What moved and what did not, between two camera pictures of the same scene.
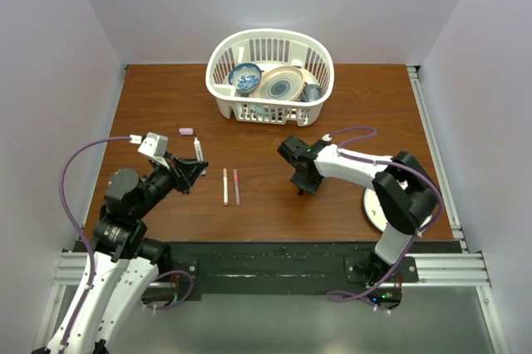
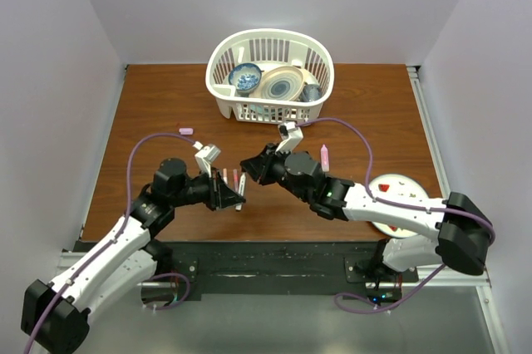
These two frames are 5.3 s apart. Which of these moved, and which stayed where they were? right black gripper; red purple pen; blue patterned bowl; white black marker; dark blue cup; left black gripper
Moved: white black marker; left black gripper; right black gripper
Stayed: blue patterned bowl; dark blue cup; red purple pen
